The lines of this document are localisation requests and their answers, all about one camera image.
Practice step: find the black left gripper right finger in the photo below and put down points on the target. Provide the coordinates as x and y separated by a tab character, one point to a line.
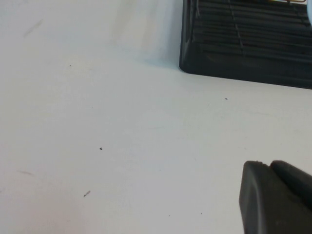
295	178

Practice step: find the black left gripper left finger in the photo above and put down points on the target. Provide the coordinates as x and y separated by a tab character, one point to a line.
263	200

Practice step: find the light blue plate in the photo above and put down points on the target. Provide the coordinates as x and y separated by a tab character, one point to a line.
310	12

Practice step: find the black plastic drip tray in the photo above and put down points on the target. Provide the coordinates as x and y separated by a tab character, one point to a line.
243	68

